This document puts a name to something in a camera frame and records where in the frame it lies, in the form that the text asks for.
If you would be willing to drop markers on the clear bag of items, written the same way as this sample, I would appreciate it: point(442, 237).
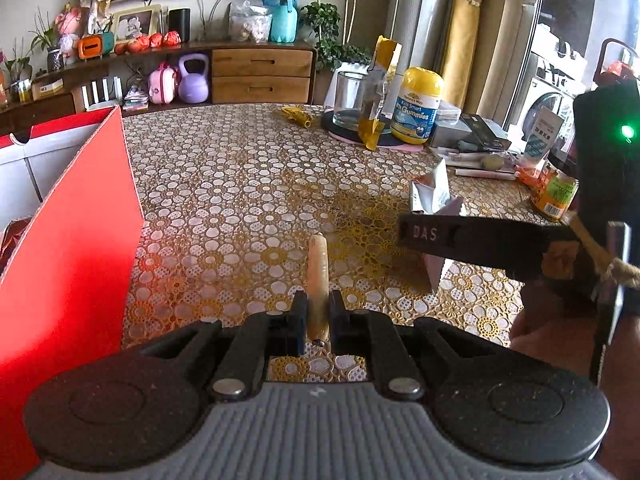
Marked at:
point(249, 22)

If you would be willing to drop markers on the stack of books and boxes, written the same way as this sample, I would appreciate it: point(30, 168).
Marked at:
point(474, 146)

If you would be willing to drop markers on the wooden drawer cabinet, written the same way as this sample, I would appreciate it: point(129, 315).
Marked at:
point(263, 74)

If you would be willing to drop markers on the beige sausage stick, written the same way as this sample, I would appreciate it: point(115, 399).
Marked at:
point(318, 328)

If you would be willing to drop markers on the yellow lid vitamin bottle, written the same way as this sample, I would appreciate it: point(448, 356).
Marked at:
point(416, 106)

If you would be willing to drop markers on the black speaker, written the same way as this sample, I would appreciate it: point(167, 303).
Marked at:
point(179, 21)

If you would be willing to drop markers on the right hand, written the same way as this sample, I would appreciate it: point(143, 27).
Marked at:
point(541, 332)

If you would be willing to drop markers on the glass jar with black lid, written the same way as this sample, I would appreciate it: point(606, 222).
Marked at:
point(553, 192)

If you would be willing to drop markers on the yellow candy wrapper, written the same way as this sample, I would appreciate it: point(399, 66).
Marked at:
point(297, 116)

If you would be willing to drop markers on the clear drinking glass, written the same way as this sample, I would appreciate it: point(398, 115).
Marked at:
point(348, 97)

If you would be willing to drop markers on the purple kettlebell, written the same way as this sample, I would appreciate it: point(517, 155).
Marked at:
point(193, 87)

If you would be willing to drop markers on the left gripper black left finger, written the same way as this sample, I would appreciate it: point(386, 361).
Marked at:
point(243, 368)

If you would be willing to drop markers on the framed photo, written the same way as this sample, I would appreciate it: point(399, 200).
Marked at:
point(130, 24)

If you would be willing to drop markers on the teal bottle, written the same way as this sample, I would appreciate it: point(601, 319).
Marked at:
point(284, 19)

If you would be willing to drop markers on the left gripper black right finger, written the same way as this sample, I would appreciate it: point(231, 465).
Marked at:
point(373, 335)

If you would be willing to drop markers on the yellow clear snack bag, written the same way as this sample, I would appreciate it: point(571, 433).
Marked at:
point(375, 85)

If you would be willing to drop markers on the green potted tree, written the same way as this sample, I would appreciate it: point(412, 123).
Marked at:
point(325, 25)

